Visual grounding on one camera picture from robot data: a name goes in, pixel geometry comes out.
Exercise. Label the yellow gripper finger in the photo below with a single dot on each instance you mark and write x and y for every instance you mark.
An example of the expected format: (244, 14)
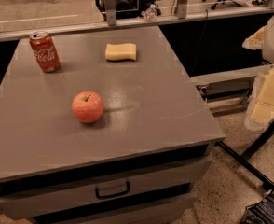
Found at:
(260, 111)
(255, 41)

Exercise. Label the red apple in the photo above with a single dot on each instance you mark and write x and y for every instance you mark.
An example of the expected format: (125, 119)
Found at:
(87, 106)

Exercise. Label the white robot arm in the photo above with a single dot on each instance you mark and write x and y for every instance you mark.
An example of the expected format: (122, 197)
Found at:
(268, 43)

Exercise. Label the black tripod stand legs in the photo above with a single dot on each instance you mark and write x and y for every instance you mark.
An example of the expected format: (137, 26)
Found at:
(243, 159)

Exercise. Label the clear plastic water bottle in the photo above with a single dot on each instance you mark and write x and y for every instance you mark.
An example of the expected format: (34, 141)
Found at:
(150, 14)

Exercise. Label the dark blue chip bag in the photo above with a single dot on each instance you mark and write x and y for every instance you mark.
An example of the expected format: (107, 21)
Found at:
(260, 213)

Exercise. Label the yellow sponge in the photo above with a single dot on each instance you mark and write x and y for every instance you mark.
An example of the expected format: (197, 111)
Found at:
(119, 52)

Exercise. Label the grey drawer cabinet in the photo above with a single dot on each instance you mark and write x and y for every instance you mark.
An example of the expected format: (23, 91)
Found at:
(153, 113)

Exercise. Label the lower grey drawer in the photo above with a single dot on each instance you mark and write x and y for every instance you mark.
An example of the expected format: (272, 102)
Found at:
(153, 207)

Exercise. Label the grey drawer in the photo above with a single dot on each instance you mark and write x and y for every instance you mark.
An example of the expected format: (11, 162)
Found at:
(153, 207)
(66, 196)

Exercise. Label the red Coca-Cola can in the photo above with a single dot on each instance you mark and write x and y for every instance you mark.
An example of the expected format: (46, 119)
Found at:
(45, 51)

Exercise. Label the upper grey drawer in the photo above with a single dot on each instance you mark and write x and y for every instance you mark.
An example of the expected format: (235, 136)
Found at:
(66, 196)

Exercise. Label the metal railing frame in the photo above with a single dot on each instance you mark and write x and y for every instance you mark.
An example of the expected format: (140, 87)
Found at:
(21, 18)

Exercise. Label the black drawer handle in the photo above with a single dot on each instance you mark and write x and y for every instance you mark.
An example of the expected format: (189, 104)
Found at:
(112, 190)

